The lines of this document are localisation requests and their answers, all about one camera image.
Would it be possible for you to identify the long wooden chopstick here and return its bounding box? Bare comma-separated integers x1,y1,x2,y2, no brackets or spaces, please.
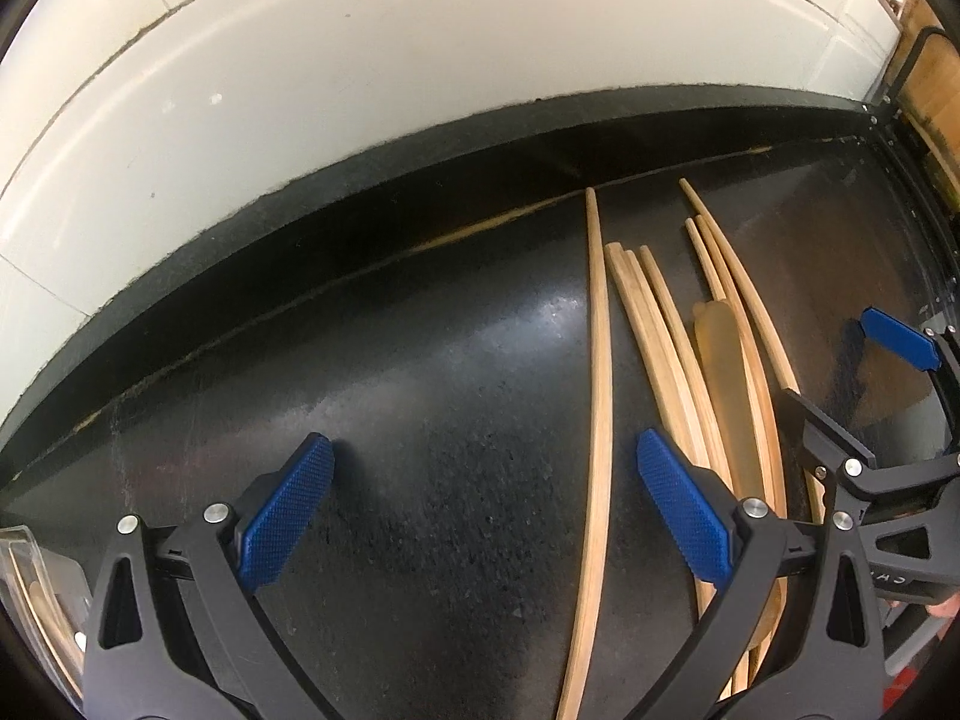
555,187,613,720

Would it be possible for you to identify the person's right hand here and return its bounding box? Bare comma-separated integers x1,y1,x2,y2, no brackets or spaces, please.
926,592,960,619

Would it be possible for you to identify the clear plastic utensil tray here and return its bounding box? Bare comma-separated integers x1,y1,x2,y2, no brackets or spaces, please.
2,525,93,712

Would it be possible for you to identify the tan plastic spoon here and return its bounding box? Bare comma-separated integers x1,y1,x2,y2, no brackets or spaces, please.
693,301,770,502

